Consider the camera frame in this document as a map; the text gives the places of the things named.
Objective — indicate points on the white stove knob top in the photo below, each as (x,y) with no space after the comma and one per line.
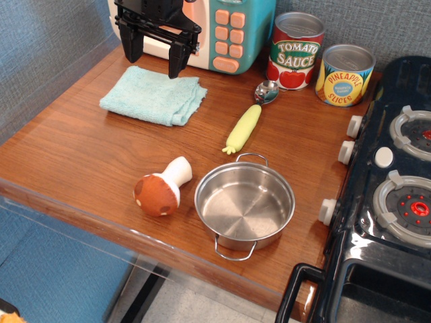
(354,126)

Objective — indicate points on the light blue cloth napkin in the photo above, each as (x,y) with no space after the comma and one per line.
(154,97)

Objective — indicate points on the white stove knob bottom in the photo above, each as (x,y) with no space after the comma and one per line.
(327,210)

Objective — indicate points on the pineapple slices can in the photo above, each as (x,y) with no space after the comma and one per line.
(344,74)

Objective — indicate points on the white stove knob middle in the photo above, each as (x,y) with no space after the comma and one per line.
(345,152)

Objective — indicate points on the black toy stove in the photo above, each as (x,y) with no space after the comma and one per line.
(377,255)

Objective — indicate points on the teal toy microwave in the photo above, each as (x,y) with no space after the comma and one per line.
(232,33)

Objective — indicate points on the tomato sauce can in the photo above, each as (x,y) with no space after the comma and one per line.
(296,43)

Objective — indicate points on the orange plush toy corner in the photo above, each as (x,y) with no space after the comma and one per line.
(11,318)

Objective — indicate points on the white stove knob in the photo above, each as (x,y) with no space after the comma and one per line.
(354,126)
(345,152)
(327,210)

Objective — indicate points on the stainless steel pot bowl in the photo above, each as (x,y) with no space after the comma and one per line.
(244,205)

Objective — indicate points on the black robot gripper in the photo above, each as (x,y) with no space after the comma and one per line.
(163,21)

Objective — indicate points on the spoon with green handle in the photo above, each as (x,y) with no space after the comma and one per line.
(265,93)

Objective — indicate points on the toy mushroom brown cap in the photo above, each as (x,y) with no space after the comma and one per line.
(158,194)

